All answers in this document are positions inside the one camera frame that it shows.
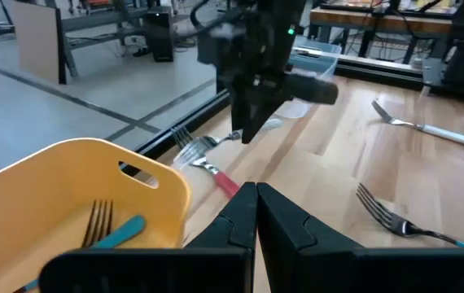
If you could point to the black aluminium table frame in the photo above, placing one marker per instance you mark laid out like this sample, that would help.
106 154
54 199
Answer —
378 77

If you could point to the black computer tower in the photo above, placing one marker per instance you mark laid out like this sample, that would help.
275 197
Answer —
158 36

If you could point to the clear plastic container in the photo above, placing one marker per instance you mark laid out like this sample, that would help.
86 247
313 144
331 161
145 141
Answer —
317 61

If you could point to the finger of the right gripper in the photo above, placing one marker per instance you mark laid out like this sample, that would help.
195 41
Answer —
260 110
238 110

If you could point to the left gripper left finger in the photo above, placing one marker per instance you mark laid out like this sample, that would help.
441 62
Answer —
175 272

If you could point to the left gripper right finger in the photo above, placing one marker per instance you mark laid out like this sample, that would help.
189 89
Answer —
338 272

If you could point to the plywood board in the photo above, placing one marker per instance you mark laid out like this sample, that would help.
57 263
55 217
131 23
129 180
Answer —
36 40

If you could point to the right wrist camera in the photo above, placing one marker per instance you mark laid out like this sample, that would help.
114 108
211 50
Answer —
215 49

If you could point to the yellow plastic bin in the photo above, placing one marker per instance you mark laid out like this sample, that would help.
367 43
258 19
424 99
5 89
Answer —
32 183

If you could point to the wooden workbench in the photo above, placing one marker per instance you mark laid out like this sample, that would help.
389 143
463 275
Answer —
378 22

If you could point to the grey metal bench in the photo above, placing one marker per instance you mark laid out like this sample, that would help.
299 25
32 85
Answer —
101 20

